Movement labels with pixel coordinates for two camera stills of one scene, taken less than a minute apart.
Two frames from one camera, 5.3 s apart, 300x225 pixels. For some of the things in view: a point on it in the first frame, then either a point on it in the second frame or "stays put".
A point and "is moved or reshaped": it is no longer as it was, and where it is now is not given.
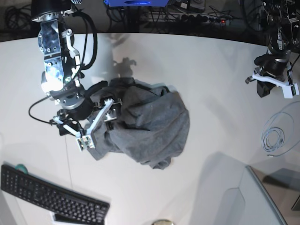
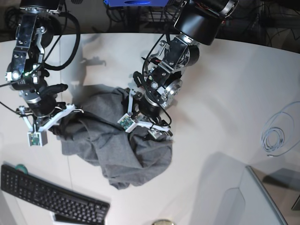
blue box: (136, 3) stays put
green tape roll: (21, 167) stays put
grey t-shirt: (153, 122) is moved or reshaped
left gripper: (85, 104) → (42, 101)
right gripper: (274, 65) → (150, 108)
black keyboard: (69, 208) stays put
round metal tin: (163, 222) stays put
